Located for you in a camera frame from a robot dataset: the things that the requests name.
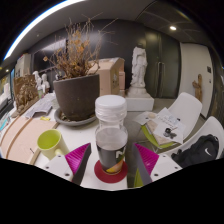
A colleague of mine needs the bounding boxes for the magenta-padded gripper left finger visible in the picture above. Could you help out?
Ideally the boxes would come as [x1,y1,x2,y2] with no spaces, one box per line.
[43,142,92,185]

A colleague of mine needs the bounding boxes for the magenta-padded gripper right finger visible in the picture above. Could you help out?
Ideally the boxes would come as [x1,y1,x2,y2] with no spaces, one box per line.
[132,143,183,186]

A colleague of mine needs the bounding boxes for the clear drink bottle dark label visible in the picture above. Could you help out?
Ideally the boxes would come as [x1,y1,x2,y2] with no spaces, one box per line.
[94,94,129,175]

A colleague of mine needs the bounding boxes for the green seat cushion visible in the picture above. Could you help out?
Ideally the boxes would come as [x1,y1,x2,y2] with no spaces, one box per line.
[133,167,145,188]
[140,124,178,150]

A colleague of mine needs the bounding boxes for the yellow-green ceramic mug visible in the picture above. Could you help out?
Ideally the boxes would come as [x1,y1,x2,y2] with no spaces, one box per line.
[36,129,71,161]

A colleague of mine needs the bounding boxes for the loose white papers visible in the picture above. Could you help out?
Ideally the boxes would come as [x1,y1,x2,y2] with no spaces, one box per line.
[134,107,187,146]

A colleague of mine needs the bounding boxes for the grey plant saucer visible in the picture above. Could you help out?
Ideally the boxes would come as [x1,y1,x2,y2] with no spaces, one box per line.
[53,107,98,127]

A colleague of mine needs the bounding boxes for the flat round red coaster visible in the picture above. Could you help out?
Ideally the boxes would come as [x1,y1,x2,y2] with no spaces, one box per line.
[93,159,129,184]

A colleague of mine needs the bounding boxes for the black backpack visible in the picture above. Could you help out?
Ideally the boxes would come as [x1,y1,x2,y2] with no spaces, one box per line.
[170,133,220,168]

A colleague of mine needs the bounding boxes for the light wooden board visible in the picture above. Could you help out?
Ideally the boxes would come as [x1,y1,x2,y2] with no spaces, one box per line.
[0,114,60,166]

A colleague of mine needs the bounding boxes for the dark pot with dried plant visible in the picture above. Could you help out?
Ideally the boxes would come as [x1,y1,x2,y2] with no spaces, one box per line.
[42,14,118,122]

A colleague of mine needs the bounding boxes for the printed newspaper sheet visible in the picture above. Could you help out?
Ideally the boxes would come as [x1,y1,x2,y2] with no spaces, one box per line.
[21,93,58,119]

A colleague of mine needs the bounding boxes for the small white plaster figurine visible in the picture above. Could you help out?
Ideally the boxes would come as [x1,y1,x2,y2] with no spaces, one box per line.
[41,73,51,94]

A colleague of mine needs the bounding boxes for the carved wooden figure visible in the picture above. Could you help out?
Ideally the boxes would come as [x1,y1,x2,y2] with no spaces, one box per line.
[192,73,204,103]

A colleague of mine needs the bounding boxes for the tall white plaster statue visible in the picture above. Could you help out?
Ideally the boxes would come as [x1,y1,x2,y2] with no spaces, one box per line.
[124,45,155,112]

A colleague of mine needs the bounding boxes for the small white plaster bust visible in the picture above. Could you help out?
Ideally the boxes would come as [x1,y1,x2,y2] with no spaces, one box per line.
[32,70,43,90]

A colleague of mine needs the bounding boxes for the black wall screen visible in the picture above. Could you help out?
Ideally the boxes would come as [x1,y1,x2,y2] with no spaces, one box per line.
[31,38,68,73]

